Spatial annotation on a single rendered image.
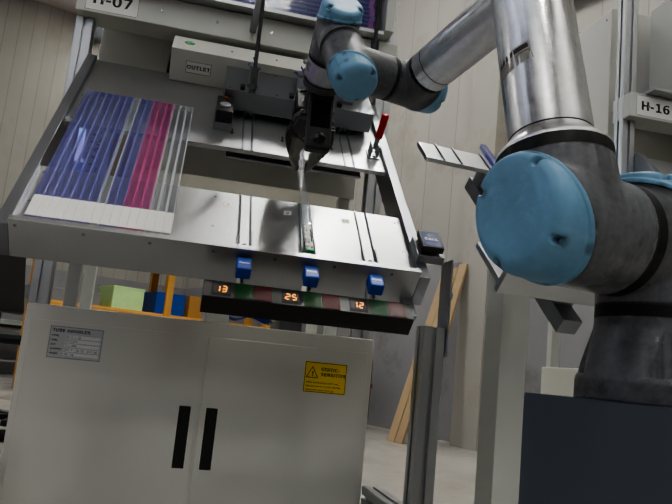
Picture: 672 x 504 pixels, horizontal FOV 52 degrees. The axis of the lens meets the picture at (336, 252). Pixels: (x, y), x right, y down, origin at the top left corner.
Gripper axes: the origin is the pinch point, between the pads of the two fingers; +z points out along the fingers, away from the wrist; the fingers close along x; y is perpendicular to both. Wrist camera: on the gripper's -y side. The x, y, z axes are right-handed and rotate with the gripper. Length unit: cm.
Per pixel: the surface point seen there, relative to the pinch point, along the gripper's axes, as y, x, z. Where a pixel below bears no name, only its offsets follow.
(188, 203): -17.2, 21.0, -2.3
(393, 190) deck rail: -3.0, -19.1, -0.5
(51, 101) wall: 829, 264, 630
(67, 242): -31.7, 38.3, -4.2
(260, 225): -20.9, 8.2, -3.0
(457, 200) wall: 366, -218, 311
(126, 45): 54, 42, 14
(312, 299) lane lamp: -38.5, -0.2, -5.6
